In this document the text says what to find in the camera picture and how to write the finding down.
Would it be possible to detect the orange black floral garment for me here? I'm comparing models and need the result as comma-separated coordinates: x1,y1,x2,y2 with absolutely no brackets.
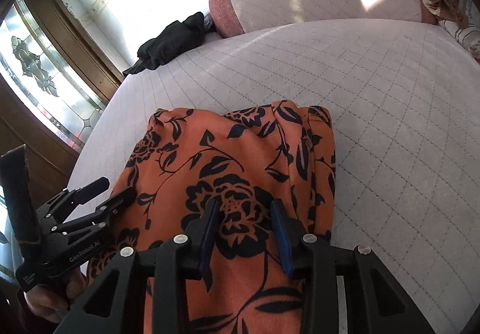
87,101,335,333

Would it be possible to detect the left hand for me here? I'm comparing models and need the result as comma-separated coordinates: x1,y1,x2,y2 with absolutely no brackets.
24,268,86,323

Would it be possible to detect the wooden glass panel door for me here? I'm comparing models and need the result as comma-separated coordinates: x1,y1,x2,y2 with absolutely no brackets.
1,0,121,206

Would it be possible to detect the pink quilted mattress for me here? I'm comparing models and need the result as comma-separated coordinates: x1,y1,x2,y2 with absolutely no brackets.
68,19,479,333

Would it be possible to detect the black crumpled garment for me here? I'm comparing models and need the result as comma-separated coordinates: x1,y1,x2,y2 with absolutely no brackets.
123,12,206,77

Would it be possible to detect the striped folded cloth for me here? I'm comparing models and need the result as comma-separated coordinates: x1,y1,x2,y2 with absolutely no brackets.
439,20,480,63

